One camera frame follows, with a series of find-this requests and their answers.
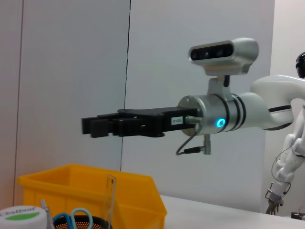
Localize right wrist camera housing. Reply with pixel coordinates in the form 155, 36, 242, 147
189, 37, 260, 77

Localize clear water bottle green label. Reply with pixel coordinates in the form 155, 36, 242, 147
0, 205, 48, 229

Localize blue sheathed scissors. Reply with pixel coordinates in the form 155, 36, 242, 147
52, 208, 94, 227

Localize white humanoid robot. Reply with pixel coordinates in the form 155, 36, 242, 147
264, 51, 305, 215

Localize yellow plastic storage bin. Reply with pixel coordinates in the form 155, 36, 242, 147
18, 164, 168, 229

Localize black mesh pen cup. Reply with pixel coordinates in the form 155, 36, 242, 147
53, 215, 112, 229

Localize right gripper cable with plugs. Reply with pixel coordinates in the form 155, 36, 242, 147
175, 115, 213, 156

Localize small black box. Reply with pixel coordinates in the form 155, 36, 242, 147
291, 211, 305, 222

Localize silver white ballpoint pen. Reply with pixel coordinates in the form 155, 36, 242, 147
40, 199, 55, 229

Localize clear plastic ruler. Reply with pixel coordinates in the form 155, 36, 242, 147
102, 173, 118, 229

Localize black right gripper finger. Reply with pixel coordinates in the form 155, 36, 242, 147
81, 114, 120, 135

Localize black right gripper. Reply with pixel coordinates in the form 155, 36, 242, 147
90, 106, 199, 138

